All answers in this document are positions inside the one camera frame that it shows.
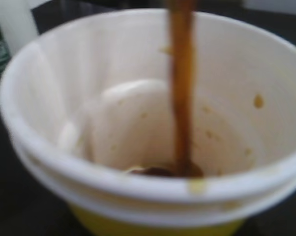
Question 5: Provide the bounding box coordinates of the yellow paper cup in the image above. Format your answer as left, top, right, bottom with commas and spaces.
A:
0, 9, 296, 236

